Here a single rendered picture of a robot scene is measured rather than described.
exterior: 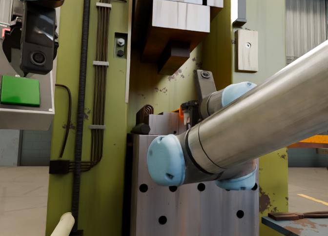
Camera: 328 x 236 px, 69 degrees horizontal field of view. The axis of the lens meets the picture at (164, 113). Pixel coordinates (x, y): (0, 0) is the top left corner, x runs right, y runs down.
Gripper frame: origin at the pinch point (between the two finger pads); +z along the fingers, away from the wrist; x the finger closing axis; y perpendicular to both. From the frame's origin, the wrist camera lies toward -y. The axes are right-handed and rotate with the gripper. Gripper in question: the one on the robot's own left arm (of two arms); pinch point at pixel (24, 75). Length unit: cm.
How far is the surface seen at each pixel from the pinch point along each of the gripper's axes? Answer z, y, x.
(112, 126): 24.9, 3.8, -30.7
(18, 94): 5.0, -1.3, 0.5
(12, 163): 616, 246, -50
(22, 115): 7.4, -5.4, -0.4
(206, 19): -16, 23, -52
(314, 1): 13, 513, -833
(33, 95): 5.0, -1.2, -2.4
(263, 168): 10, -22, -86
